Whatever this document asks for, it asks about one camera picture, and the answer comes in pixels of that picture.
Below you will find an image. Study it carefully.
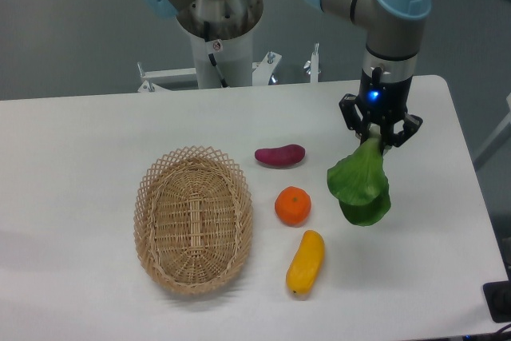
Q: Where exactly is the oval wicker basket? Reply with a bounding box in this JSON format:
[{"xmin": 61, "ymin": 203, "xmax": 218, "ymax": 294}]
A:
[{"xmin": 134, "ymin": 146, "xmax": 252, "ymax": 295}]

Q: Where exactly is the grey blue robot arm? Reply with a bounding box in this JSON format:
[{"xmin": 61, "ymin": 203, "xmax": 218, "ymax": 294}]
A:
[{"xmin": 144, "ymin": 0, "xmax": 431, "ymax": 150}]

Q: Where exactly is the orange tangerine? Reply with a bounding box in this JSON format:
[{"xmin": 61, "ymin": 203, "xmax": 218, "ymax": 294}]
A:
[{"xmin": 274, "ymin": 186, "xmax": 311, "ymax": 226}]

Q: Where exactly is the white metal frame right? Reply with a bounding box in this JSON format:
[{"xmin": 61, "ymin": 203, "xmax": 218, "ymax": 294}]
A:
[{"xmin": 473, "ymin": 95, "xmax": 510, "ymax": 172}]

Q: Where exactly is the green leafy vegetable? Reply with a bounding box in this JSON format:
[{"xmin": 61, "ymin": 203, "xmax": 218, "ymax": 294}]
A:
[{"xmin": 327, "ymin": 133, "xmax": 391, "ymax": 227}]

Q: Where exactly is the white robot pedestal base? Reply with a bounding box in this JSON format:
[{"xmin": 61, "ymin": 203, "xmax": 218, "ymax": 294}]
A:
[{"xmin": 137, "ymin": 0, "xmax": 323, "ymax": 93}]

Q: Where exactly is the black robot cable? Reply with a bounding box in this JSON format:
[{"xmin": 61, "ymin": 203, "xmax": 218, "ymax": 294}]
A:
[{"xmin": 203, "ymin": 20, "xmax": 229, "ymax": 89}]

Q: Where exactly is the yellow mango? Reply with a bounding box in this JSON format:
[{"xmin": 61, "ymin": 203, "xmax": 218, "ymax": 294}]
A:
[{"xmin": 286, "ymin": 230, "xmax": 326, "ymax": 296}]

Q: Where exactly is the black device at table edge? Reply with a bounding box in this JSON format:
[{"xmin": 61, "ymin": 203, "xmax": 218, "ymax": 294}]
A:
[{"xmin": 482, "ymin": 280, "xmax": 510, "ymax": 323}]

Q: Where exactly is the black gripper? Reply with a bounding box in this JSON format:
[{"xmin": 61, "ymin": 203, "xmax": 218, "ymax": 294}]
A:
[{"xmin": 339, "ymin": 71, "xmax": 423, "ymax": 155}]

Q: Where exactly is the purple sweet potato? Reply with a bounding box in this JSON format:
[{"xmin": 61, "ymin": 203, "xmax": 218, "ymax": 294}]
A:
[{"xmin": 255, "ymin": 144, "xmax": 306, "ymax": 167}]

